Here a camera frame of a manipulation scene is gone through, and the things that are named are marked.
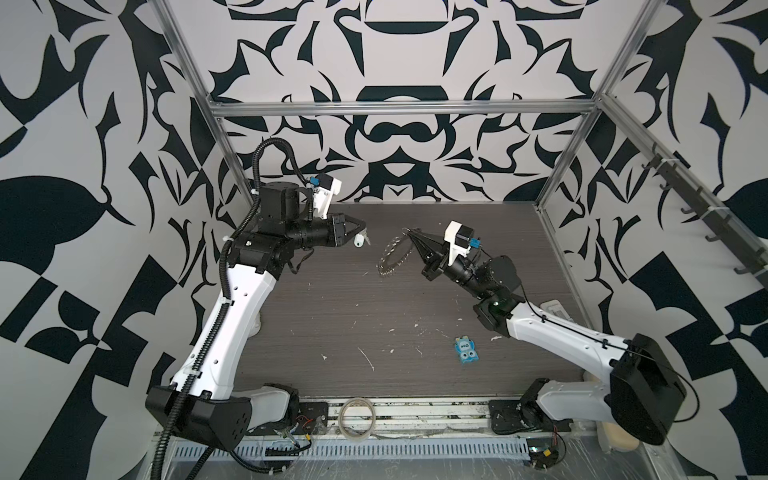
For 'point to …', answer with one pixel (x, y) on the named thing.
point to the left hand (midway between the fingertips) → (365, 219)
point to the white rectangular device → (555, 308)
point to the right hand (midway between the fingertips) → (415, 233)
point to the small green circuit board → (543, 453)
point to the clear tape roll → (341, 423)
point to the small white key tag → (359, 240)
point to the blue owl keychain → (466, 349)
